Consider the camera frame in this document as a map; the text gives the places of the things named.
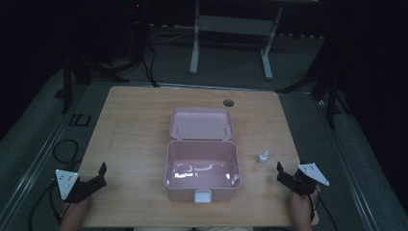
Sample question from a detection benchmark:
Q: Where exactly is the black metal stand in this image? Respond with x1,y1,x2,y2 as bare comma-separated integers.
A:
274,35,345,131
54,18,130,116

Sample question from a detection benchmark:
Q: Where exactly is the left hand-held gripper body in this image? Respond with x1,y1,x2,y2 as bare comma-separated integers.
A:
55,168,99,204

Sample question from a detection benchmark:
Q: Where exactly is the black hanging cable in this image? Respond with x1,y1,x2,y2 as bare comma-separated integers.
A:
140,44,161,89

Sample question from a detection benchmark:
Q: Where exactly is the black looped floor cable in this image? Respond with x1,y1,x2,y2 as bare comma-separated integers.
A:
52,139,81,166

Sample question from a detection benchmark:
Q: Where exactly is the white floor cable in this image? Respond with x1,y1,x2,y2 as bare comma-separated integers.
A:
149,29,195,45

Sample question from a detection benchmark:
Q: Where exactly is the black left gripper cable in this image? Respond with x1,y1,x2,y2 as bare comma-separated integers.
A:
28,178,65,231

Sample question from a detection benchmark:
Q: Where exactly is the small white dropper bottle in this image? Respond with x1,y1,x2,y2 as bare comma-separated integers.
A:
256,149,270,167

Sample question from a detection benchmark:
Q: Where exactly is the person's left hand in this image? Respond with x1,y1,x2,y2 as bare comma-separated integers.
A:
60,196,93,231

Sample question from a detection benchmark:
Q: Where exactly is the pink plastic box with lid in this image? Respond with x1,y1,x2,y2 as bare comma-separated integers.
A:
164,107,242,204

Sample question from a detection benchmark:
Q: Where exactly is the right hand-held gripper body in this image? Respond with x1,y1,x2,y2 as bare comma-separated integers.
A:
288,162,331,197

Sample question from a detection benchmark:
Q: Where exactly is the black rectangular floor bracket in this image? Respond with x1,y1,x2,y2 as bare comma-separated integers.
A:
67,113,92,127

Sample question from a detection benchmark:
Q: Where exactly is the white metal desk frame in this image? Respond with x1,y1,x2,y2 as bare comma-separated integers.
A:
189,0,285,82

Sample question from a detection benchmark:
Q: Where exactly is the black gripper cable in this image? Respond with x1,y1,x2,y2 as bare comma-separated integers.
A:
28,178,65,231
307,185,340,231

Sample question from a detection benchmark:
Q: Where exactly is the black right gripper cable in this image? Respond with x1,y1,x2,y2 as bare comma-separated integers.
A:
307,185,340,231

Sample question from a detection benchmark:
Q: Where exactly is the person's right hand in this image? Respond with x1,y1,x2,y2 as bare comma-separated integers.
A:
290,186,320,231

